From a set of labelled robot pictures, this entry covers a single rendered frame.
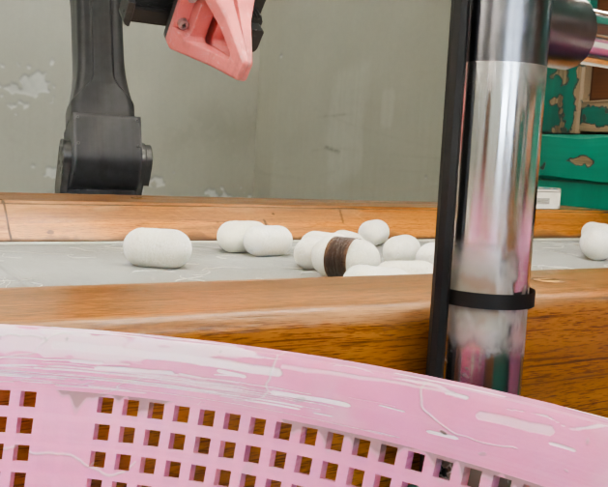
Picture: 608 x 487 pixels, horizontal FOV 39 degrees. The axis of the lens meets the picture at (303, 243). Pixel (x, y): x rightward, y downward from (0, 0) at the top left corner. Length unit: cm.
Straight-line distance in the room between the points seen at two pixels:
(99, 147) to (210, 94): 195
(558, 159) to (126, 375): 83
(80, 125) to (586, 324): 66
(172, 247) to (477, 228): 26
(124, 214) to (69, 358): 43
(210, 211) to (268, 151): 221
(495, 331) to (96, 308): 10
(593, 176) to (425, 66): 139
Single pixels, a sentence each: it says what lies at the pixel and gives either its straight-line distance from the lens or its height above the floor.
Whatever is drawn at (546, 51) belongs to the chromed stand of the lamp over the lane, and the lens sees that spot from 23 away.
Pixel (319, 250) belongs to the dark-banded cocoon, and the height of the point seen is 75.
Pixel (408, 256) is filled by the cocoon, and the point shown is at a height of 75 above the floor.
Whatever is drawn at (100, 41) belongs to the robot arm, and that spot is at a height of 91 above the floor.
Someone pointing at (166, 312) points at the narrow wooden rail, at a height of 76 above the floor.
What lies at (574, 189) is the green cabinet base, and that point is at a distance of 95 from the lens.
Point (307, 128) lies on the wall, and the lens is 266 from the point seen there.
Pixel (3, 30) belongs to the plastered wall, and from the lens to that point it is 256.
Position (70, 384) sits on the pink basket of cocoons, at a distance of 16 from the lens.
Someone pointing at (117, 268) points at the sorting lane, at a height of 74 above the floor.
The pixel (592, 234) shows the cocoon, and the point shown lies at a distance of 64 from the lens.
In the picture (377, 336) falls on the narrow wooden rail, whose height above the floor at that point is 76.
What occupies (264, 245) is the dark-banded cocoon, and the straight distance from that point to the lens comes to 52.
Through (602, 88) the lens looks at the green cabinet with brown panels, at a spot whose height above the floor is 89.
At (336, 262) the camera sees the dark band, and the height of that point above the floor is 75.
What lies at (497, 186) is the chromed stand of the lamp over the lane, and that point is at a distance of 22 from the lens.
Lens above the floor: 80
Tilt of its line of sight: 6 degrees down
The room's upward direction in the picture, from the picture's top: 3 degrees clockwise
